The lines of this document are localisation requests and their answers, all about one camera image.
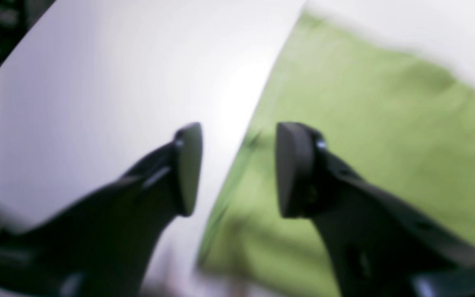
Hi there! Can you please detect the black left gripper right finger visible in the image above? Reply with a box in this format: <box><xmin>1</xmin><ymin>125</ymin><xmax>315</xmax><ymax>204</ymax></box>
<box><xmin>275</xmin><ymin>122</ymin><xmax>475</xmax><ymax>297</ymax></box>

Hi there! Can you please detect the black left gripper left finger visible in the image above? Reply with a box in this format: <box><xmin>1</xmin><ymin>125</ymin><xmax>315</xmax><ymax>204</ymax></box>
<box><xmin>0</xmin><ymin>123</ymin><xmax>203</xmax><ymax>297</ymax></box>

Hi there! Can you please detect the green T-shirt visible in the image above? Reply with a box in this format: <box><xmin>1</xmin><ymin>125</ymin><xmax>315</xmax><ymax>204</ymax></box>
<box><xmin>197</xmin><ymin>9</ymin><xmax>475</xmax><ymax>297</ymax></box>

